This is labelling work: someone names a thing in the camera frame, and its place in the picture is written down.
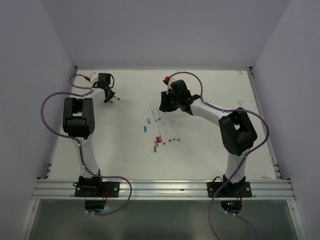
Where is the brown capped marker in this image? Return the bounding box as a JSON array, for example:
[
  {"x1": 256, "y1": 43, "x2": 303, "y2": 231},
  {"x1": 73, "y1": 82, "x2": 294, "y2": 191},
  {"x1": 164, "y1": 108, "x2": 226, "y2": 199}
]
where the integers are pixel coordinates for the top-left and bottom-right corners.
[{"x1": 162, "y1": 123, "x2": 172, "y2": 142}]

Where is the purple capped marker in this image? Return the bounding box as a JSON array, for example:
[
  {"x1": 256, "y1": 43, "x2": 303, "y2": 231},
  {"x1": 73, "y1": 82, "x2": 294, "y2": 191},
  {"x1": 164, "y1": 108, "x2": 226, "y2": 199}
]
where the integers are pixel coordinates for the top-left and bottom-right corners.
[{"x1": 157, "y1": 125, "x2": 166, "y2": 145}]

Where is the pink capped marker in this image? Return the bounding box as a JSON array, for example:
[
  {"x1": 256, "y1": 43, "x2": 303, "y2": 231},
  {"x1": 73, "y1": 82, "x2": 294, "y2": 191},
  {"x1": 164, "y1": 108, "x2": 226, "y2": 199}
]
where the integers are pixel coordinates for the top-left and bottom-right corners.
[{"x1": 166, "y1": 122, "x2": 175, "y2": 141}]

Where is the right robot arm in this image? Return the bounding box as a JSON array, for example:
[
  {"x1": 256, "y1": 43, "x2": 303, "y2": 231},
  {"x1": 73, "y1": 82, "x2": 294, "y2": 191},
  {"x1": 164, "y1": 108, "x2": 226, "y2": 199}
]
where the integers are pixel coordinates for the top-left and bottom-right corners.
[{"x1": 159, "y1": 77, "x2": 258, "y2": 197}]

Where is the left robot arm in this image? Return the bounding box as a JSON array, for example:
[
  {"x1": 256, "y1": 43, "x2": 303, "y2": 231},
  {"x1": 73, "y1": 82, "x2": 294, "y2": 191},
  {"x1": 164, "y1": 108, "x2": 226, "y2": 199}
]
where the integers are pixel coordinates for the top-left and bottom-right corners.
[{"x1": 62, "y1": 73, "x2": 115, "y2": 197}]

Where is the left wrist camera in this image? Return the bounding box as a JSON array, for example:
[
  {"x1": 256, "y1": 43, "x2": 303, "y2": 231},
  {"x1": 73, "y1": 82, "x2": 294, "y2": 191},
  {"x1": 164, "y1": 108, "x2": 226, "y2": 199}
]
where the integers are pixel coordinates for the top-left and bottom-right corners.
[{"x1": 89, "y1": 71, "x2": 99, "y2": 82}]

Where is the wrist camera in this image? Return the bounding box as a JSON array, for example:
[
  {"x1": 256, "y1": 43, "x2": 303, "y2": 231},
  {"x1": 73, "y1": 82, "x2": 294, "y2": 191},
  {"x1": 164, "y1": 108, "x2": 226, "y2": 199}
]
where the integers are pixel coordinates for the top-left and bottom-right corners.
[
  {"x1": 89, "y1": 71, "x2": 99, "y2": 82},
  {"x1": 163, "y1": 76, "x2": 175, "y2": 95}
]

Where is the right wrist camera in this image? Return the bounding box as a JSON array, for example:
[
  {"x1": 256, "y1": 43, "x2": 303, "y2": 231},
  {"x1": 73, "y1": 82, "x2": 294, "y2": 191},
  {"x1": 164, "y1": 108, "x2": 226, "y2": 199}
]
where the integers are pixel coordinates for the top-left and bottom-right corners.
[{"x1": 163, "y1": 76, "x2": 175, "y2": 95}]

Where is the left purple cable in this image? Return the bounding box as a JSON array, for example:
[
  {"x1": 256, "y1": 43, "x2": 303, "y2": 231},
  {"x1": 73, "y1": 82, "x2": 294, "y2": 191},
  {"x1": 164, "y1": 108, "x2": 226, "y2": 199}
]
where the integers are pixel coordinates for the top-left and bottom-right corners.
[{"x1": 40, "y1": 74, "x2": 133, "y2": 216}]

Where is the purple cable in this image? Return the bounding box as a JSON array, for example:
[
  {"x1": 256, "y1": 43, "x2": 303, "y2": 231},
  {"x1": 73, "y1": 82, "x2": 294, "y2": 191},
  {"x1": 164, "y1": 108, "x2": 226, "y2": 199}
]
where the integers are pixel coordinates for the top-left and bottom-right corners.
[
  {"x1": 40, "y1": 74, "x2": 133, "y2": 216},
  {"x1": 168, "y1": 71, "x2": 270, "y2": 240}
]

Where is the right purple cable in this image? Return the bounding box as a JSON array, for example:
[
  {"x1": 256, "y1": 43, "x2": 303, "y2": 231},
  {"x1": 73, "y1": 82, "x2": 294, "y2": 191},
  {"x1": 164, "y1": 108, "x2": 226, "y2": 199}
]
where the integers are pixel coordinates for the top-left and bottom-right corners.
[{"x1": 168, "y1": 71, "x2": 270, "y2": 240}]

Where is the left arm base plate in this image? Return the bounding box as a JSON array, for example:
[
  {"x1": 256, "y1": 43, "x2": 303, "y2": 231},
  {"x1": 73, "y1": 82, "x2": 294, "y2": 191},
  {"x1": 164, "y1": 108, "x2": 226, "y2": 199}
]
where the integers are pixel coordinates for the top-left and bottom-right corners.
[{"x1": 74, "y1": 181, "x2": 120, "y2": 198}]

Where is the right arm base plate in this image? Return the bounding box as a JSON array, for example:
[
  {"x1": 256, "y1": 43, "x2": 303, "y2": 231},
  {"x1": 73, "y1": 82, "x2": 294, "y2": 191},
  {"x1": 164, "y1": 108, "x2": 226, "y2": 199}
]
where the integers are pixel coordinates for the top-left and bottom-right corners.
[{"x1": 206, "y1": 181, "x2": 253, "y2": 198}]

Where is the aluminium rail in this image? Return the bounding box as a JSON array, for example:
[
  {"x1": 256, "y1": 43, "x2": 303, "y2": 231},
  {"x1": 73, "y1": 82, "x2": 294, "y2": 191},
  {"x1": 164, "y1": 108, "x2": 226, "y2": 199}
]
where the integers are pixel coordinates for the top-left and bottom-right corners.
[{"x1": 31, "y1": 179, "x2": 295, "y2": 201}]

